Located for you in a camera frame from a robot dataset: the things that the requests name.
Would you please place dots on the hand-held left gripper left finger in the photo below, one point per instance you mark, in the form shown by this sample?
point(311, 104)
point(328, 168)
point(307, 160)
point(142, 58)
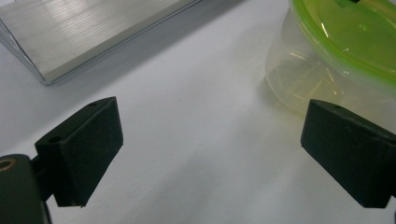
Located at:
point(84, 155)

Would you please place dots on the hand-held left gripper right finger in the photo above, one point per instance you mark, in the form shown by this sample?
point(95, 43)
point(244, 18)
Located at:
point(348, 149)

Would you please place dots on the clear round plastic container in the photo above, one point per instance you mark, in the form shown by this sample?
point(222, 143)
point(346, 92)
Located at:
point(299, 77)

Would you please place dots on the aluminium bar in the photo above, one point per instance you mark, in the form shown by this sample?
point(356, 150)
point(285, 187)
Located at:
point(77, 34)

